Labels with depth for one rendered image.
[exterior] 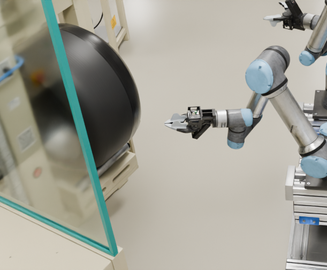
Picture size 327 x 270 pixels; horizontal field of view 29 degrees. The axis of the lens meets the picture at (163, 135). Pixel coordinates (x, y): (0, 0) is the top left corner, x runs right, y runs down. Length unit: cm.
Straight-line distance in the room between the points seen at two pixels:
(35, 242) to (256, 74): 105
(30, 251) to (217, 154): 235
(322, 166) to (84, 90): 95
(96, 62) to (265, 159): 185
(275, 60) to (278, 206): 139
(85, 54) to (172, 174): 171
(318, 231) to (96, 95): 143
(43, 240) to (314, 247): 164
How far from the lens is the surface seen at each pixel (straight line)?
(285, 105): 245
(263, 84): 239
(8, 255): 186
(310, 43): 304
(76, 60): 234
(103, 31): 536
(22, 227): 192
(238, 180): 382
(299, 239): 316
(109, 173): 265
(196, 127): 262
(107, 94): 234
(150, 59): 510
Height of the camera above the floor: 254
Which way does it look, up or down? 37 degrees down
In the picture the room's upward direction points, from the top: 10 degrees counter-clockwise
